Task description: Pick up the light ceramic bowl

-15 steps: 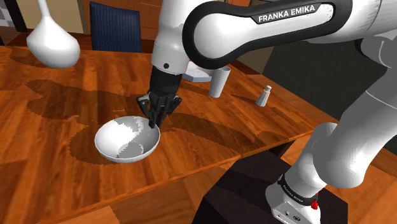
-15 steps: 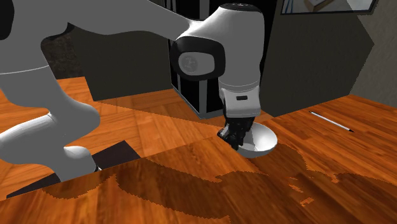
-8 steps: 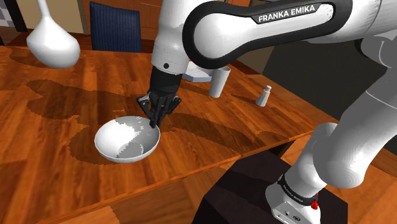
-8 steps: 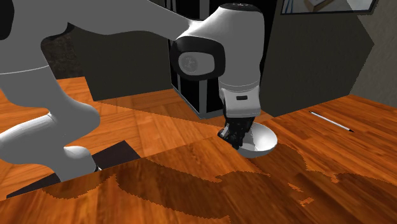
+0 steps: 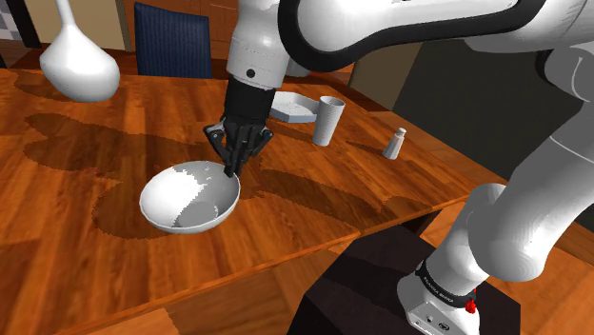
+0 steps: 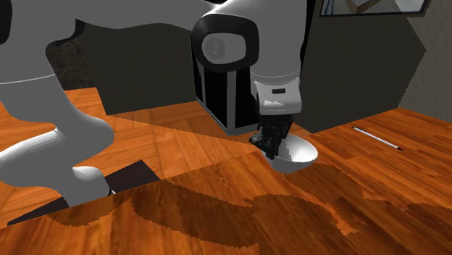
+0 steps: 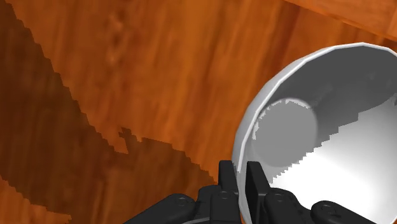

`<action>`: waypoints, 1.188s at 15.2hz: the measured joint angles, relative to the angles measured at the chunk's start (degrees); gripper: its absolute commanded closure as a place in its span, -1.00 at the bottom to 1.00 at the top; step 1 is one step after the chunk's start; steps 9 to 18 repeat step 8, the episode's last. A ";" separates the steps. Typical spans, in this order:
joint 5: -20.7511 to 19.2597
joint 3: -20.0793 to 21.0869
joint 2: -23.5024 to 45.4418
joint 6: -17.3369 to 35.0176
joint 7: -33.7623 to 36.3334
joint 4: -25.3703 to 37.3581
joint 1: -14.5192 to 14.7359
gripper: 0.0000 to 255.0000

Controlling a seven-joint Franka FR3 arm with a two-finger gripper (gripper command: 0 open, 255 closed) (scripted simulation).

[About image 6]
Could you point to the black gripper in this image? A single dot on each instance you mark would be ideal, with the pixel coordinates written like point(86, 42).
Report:
point(277, 125)

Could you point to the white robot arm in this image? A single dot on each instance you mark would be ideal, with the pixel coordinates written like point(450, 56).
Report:
point(148, 14)

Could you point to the white bowl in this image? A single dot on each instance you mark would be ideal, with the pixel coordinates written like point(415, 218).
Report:
point(300, 155)

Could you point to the black and white striped box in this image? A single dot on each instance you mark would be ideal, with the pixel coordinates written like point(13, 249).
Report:
point(220, 99)

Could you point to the white pen with black tip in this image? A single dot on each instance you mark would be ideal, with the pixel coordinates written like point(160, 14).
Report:
point(376, 137)

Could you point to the dark framed wall picture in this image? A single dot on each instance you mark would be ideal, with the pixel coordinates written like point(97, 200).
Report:
point(374, 7)

